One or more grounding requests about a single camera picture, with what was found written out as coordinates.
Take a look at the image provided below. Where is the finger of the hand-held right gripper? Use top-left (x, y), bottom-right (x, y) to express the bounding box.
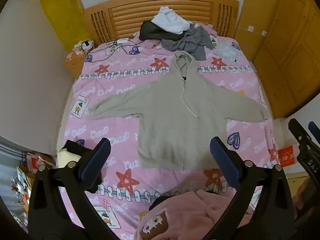
top-left (308, 121), bottom-right (320, 137)
top-left (288, 118), bottom-right (314, 153)

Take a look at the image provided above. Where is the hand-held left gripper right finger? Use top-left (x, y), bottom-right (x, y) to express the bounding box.
top-left (207, 137), bottom-right (297, 240)

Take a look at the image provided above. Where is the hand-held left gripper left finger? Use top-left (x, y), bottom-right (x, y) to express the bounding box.
top-left (29, 137), bottom-right (119, 240)

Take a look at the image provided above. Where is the beige zip hoodie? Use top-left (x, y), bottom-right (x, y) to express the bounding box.
top-left (87, 50), bottom-right (269, 170)

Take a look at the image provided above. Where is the red paper bag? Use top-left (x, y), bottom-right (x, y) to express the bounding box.
top-left (277, 145), bottom-right (300, 167)

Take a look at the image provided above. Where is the black box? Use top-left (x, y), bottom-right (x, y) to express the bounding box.
top-left (64, 140), bottom-right (88, 157)

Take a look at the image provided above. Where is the cream cushion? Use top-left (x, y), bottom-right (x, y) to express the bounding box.
top-left (58, 149), bottom-right (82, 169)

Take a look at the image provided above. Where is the pink printed bedsheet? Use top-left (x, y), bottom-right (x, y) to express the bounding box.
top-left (57, 22), bottom-right (283, 240)

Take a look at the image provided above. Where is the pink fluffy pajama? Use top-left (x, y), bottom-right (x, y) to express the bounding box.
top-left (134, 189), bottom-right (253, 240)

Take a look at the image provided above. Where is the pile of colourful clutter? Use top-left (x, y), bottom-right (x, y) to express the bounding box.
top-left (9, 150), bottom-right (57, 230)

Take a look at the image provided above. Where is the wooden wardrobe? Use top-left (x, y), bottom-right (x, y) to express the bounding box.
top-left (235, 0), bottom-right (320, 121)

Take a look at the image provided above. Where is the wooden nightstand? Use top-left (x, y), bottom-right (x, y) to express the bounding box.
top-left (62, 47), bottom-right (93, 78)

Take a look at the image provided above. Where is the light blue printed cloth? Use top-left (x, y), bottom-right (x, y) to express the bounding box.
top-left (214, 41), bottom-right (241, 62)

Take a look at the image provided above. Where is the grey garment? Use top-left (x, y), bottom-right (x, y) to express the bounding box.
top-left (162, 23), bottom-right (214, 61)

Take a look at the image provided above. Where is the black garment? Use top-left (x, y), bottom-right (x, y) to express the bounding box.
top-left (139, 20), bottom-right (187, 41)

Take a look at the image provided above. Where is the white garment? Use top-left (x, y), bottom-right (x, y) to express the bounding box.
top-left (151, 6), bottom-right (191, 35)

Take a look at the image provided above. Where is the wooden bed headboard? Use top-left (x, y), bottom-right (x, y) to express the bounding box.
top-left (84, 0), bottom-right (240, 46)

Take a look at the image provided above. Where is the yellow wooden panel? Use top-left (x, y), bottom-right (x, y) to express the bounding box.
top-left (34, 0), bottom-right (89, 53)

